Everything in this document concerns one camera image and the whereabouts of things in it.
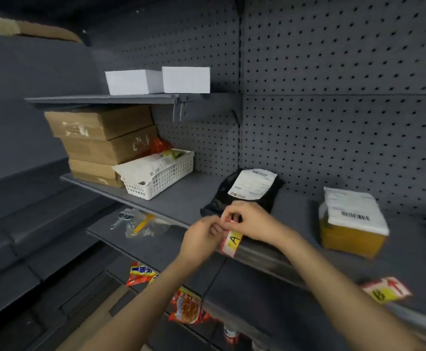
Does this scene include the person's left hand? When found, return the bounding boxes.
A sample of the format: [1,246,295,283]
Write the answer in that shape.
[178,215,225,268]

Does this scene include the person's right hand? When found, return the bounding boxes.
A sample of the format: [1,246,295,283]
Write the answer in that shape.
[219,200,291,248]

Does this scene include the red yellow shelf label tag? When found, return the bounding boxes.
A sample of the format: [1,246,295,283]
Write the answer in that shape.
[219,220,244,258]
[361,276,413,304]

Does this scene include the person's left forearm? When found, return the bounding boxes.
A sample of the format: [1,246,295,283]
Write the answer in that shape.
[79,257,199,351]

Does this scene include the person's right forearm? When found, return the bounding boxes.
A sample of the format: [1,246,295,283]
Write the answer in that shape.
[277,232,426,351]

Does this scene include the black mailer bag white label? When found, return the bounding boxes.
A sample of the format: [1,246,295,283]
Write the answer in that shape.
[200,168,285,218]

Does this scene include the long grey metal shelf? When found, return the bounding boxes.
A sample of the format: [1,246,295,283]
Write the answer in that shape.
[60,170,426,338]

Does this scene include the grey shelf with scissors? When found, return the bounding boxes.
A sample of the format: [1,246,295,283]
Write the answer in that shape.
[86,206,225,296]

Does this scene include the clear plastic bag yellow item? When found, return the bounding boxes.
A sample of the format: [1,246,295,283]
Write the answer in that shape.
[125,209,175,239]

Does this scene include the white plastic basket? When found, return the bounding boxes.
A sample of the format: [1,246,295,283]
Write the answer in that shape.
[120,148,195,201]

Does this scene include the orange red snack packet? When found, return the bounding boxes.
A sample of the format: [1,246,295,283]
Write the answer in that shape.
[168,286,213,325]

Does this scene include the red yellow snack packet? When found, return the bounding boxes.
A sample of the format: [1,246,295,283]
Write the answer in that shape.
[126,261,159,288]

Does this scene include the grey scissors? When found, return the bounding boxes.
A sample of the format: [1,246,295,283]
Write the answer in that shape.
[110,211,135,231]

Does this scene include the grey shelf with snacks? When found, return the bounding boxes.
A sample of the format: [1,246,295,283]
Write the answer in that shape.
[105,254,345,351]

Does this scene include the small red white packet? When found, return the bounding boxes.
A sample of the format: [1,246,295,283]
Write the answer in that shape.
[223,324,240,346]

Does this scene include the yellow parcel white label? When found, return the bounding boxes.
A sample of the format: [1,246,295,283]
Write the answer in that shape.
[318,186,390,260]

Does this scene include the small cardboard box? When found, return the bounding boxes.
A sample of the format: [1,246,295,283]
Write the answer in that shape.
[68,158,125,188]

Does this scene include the medium cardboard box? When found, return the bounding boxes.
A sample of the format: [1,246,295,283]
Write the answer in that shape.
[60,125,159,166]

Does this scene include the white box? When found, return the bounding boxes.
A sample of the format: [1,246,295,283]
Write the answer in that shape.
[105,69,164,96]
[161,66,211,94]

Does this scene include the wide grey pegboard panel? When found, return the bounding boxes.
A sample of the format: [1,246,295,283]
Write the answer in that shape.
[242,0,426,225]

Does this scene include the large cardboard box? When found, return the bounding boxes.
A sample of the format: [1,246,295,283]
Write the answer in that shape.
[44,105,154,141]

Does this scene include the short grey metal shelf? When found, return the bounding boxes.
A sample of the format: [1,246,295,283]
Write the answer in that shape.
[24,93,243,106]

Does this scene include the narrow grey pegboard panel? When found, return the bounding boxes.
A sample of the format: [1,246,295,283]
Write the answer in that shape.
[85,0,241,176]

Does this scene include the dark grey neighbouring shelf rack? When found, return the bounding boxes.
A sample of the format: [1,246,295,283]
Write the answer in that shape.
[0,32,120,327]

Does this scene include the flat cardboard sheet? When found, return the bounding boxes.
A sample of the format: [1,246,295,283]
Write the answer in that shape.
[0,15,84,44]

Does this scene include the grey shelf bracket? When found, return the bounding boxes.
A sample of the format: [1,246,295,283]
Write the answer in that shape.
[172,94,195,123]

